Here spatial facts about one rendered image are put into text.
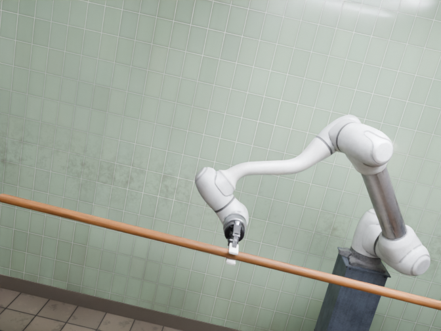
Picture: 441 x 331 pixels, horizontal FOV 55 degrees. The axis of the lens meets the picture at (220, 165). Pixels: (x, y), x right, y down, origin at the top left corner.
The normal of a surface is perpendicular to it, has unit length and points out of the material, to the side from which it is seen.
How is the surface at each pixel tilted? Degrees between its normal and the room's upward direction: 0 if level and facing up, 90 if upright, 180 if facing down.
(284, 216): 90
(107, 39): 90
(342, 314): 90
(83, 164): 90
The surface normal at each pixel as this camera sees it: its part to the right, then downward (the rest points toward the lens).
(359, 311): -0.08, 0.24
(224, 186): 0.29, 0.00
